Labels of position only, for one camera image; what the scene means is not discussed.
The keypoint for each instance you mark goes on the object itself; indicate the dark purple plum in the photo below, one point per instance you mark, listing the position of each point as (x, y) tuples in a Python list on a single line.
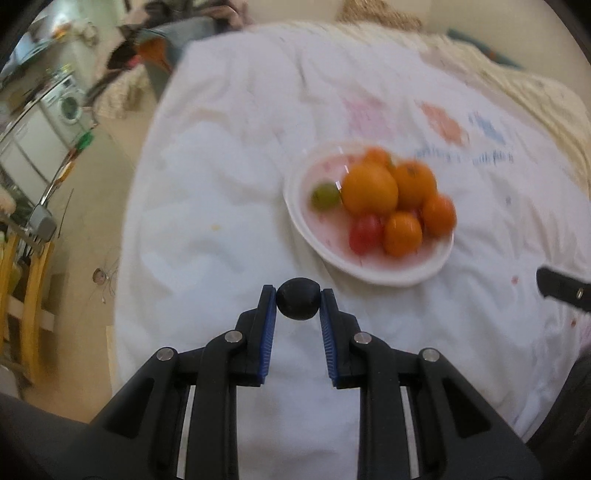
[(298, 299)]

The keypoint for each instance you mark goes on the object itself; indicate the grey box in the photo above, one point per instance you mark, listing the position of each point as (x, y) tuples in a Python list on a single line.
[(42, 224)]

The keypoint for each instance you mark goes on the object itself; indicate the round floor drain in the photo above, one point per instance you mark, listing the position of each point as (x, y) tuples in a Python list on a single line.
[(99, 276)]

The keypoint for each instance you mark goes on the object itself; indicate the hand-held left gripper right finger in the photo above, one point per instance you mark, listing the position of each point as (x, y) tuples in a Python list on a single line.
[(328, 337)]

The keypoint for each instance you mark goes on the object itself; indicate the white printed cloth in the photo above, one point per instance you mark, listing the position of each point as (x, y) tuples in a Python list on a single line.
[(207, 184)]

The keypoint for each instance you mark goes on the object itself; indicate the pink strawberry-pattern plate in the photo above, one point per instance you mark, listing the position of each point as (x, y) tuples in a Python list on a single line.
[(323, 240)]

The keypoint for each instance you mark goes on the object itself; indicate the beige knitted blanket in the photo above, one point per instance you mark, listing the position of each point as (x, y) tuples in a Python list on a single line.
[(521, 78)]

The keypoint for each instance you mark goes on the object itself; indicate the green object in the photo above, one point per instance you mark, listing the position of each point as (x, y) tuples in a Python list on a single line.
[(85, 139)]

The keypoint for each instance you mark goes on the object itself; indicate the green plum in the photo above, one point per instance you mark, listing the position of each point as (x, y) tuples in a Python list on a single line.
[(325, 196)]

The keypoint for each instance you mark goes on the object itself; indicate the white washing machine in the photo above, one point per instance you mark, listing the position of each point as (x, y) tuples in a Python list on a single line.
[(69, 104)]

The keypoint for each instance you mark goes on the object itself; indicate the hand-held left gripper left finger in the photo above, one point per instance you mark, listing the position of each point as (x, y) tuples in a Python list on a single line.
[(268, 332)]

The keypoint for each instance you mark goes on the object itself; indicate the large red plum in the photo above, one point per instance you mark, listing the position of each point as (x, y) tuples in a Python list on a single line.
[(365, 233)]

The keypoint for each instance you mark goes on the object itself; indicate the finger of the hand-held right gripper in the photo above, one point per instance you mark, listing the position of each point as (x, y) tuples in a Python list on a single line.
[(561, 286)]

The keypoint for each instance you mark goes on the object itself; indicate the mandarin orange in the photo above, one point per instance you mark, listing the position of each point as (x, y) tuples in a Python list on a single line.
[(402, 233), (438, 214), (376, 156)]

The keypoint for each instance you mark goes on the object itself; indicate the yellow wooden chair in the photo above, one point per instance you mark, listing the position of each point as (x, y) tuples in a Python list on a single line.
[(27, 286)]

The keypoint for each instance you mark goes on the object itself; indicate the pile of clothes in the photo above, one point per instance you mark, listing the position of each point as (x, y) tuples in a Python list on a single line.
[(152, 41)]

